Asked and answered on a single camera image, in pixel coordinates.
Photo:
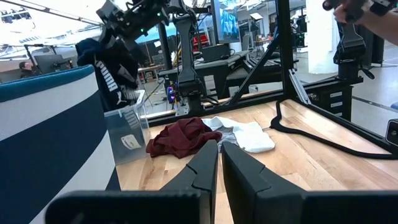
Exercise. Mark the black wristwatch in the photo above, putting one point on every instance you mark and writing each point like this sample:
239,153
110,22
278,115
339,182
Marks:
379,7

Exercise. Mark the large display screen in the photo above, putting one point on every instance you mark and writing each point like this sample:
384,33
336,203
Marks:
228,21

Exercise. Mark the navy white striped basket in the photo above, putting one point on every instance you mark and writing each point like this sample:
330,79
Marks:
46,140

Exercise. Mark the black table-level camera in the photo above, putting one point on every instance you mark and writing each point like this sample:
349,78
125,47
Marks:
393,132

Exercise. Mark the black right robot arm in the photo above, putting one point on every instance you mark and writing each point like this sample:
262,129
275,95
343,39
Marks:
186,62

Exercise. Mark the person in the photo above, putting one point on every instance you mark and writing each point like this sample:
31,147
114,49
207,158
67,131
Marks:
26,67

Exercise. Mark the white cloth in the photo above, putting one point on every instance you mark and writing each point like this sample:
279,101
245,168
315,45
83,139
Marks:
252,137

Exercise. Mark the black computer monitor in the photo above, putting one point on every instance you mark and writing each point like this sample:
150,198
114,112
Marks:
46,63

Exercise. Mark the person's hand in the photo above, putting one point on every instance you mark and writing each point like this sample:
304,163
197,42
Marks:
340,15

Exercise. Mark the person's forearm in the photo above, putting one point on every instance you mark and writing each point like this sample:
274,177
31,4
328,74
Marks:
385,28

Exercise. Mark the white column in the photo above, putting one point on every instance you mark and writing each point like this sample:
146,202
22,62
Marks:
320,37

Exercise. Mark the hub with blue lights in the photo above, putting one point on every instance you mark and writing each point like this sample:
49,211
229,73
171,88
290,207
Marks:
171,94

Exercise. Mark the black Puma garment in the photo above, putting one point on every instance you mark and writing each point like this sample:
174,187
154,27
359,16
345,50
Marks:
109,77

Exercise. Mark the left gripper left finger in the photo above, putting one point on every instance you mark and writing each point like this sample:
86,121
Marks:
199,174

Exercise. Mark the black drawer cabinet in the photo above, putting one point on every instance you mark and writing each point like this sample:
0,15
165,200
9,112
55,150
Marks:
335,99

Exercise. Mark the maroon cloth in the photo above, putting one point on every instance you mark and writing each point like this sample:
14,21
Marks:
180,137

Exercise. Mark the white care label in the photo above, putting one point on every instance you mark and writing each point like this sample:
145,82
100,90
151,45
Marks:
130,142

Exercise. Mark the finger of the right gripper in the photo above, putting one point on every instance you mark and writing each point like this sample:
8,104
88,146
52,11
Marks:
136,51
107,39

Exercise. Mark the dark grey desk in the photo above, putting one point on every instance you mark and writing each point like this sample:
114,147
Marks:
214,63

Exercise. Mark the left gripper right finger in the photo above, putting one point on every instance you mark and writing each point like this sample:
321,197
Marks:
248,186

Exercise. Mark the clear plastic bin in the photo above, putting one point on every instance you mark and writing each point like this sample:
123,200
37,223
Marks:
136,124

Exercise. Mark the black metal rig frame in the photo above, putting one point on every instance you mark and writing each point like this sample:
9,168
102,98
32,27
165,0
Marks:
284,46

